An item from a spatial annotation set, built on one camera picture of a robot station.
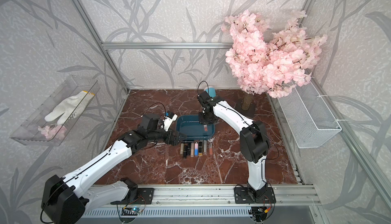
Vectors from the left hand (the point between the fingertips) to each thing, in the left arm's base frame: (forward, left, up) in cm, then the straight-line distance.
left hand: (180, 134), depth 76 cm
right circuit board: (-31, -38, -18) cm, 53 cm away
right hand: (+12, -12, -7) cm, 18 cm away
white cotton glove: (+5, +48, +15) cm, 50 cm away
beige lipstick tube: (0, +1, -17) cm, 17 cm away
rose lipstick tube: (-1, -16, -16) cm, 23 cm away
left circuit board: (-30, +23, -20) cm, 43 cm away
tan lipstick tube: (-1, -5, -17) cm, 18 cm away
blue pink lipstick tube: (-1, -8, -17) cm, 18 cm away
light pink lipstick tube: (+7, -13, -7) cm, 17 cm away
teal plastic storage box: (+16, -3, -19) cm, 25 cm away
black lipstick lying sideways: (+3, -3, -15) cm, 16 cm away
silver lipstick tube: (0, -12, -16) cm, 20 cm away
